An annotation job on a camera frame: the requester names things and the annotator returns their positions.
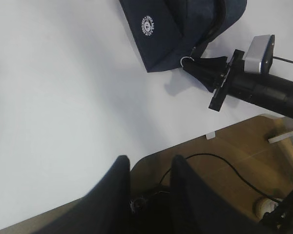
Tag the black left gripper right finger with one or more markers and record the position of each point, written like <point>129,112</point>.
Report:
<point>197,209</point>

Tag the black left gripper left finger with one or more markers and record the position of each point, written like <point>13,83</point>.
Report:
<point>104,210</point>

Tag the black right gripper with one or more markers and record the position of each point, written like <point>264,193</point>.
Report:
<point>236,83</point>

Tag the navy insulated lunch bag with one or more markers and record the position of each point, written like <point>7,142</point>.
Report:
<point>167,30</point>

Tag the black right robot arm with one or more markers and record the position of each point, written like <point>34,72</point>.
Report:
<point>275,93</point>

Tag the wooden table leg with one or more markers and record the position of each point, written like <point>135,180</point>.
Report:
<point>283,137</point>

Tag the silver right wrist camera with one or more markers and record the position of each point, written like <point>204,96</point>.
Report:
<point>258,59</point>

